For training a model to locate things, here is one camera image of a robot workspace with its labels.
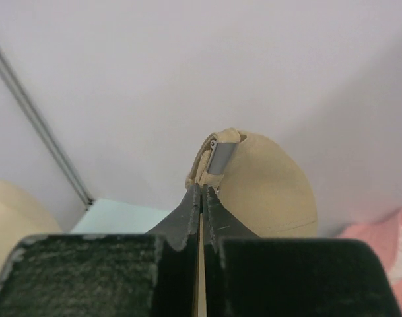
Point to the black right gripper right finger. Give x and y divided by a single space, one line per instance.
218 225

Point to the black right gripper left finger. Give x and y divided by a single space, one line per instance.
177 260

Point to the tan baseball cap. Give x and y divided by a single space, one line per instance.
257 182

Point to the pink bucket hat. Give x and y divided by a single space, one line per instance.
385 239

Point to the cream mannequin head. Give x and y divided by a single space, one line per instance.
21 215

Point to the aluminium corner rail left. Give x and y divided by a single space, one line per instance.
43 130

